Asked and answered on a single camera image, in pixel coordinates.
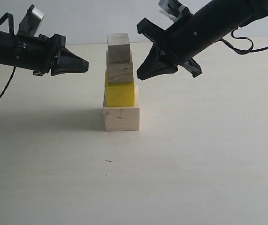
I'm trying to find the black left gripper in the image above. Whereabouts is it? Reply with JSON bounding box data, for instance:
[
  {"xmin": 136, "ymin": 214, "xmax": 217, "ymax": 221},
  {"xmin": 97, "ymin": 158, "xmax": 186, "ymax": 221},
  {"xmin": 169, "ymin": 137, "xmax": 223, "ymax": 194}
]
[{"xmin": 15, "ymin": 34, "xmax": 89, "ymax": 75}]

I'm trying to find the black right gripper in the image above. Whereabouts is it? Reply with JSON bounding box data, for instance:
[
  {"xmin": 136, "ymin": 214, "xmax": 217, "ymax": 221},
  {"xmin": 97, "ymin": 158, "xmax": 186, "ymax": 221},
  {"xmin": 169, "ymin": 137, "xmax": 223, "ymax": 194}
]
[{"xmin": 137, "ymin": 14, "xmax": 202, "ymax": 81}]

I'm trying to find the medium wooden cube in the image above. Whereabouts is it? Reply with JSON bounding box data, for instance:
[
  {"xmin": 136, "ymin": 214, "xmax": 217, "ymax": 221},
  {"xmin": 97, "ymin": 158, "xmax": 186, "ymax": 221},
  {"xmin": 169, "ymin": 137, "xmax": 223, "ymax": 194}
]
[{"xmin": 106, "ymin": 50, "xmax": 134, "ymax": 84}]

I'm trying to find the small wooden cube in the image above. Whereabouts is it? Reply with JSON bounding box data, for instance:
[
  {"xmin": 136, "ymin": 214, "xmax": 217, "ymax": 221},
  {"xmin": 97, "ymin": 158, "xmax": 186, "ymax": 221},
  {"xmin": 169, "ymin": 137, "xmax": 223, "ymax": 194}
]
[{"xmin": 107, "ymin": 33, "xmax": 130, "ymax": 63}]

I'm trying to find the yellow cube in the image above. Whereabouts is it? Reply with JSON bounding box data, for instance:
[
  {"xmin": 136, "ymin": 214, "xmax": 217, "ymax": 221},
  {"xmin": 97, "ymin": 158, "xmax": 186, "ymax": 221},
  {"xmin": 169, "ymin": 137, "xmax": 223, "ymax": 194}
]
[{"xmin": 105, "ymin": 69, "xmax": 135, "ymax": 107}]

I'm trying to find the large wooden base cube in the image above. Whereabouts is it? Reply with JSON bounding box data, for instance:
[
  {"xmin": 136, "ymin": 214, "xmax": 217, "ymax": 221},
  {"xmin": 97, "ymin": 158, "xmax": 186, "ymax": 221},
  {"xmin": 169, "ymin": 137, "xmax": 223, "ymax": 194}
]
[{"xmin": 103, "ymin": 85, "xmax": 140, "ymax": 131}]

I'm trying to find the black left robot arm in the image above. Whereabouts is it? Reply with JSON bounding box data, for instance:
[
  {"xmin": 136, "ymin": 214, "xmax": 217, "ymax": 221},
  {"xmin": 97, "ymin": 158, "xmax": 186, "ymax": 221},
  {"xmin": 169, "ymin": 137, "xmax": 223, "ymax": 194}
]
[{"xmin": 0, "ymin": 31, "xmax": 89, "ymax": 76}]

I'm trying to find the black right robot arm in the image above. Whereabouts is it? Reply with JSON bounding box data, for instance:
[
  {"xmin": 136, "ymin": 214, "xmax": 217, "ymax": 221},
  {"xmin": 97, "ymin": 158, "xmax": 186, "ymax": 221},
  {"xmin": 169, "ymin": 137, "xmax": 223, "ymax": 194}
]
[{"xmin": 137, "ymin": 0, "xmax": 268, "ymax": 80}]

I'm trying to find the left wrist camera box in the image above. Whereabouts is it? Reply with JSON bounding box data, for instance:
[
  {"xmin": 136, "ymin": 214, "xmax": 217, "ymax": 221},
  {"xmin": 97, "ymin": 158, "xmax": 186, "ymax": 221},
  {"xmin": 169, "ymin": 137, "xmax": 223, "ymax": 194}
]
[{"xmin": 18, "ymin": 4, "xmax": 45, "ymax": 36}]

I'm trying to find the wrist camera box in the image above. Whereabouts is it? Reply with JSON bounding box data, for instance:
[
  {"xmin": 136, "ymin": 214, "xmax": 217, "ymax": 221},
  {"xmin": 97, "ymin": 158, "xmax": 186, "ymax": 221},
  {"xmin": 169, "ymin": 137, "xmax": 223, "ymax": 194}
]
[
  {"xmin": 18, "ymin": 4, "xmax": 45, "ymax": 36},
  {"xmin": 158, "ymin": 0, "xmax": 191, "ymax": 23}
]

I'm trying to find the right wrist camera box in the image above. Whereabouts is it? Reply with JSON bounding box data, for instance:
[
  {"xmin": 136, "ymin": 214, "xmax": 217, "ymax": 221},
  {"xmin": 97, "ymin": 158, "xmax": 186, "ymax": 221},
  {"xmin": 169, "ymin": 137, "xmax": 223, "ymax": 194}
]
[{"xmin": 158, "ymin": 0, "xmax": 191, "ymax": 23}]

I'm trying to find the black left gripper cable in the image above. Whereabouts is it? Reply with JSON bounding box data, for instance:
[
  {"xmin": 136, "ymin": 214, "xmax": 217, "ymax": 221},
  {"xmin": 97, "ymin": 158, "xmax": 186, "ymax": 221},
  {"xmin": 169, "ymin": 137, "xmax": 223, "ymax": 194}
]
[{"xmin": 0, "ymin": 13, "xmax": 17, "ymax": 112}]

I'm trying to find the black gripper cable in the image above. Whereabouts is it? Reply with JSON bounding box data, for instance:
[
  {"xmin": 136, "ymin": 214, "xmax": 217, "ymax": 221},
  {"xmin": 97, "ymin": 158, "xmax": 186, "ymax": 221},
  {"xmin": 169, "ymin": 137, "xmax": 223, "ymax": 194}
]
[
  {"xmin": 222, "ymin": 25, "xmax": 268, "ymax": 55},
  {"xmin": 0, "ymin": 13, "xmax": 17, "ymax": 112}
]

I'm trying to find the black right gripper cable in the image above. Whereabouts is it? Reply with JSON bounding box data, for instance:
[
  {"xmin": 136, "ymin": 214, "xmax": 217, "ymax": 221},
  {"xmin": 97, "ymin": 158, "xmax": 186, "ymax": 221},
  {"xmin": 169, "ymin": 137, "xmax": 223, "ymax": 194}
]
[{"xmin": 222, "ymin": 25, "xmax": 268, "ymax": 55}]

